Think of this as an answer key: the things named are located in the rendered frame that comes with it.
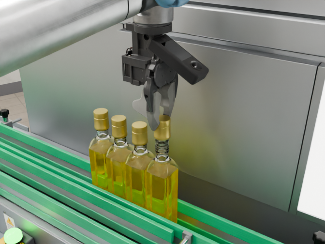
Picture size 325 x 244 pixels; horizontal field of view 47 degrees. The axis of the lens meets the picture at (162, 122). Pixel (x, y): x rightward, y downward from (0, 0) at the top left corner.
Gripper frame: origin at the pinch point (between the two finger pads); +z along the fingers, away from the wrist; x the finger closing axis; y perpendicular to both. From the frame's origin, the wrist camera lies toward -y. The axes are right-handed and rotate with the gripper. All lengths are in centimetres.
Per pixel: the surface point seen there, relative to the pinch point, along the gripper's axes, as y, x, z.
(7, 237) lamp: 33, 21, 33
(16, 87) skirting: 292, -154, 111
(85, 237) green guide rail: 12.1, 13.8, 27.6
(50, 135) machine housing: 58, -14, 29
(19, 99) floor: 275, -143, 117
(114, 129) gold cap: 11.6, 2.1, 4.4
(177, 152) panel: 3.6, -12.0, 15.0
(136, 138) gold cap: 5.6, 2.0, 4.9
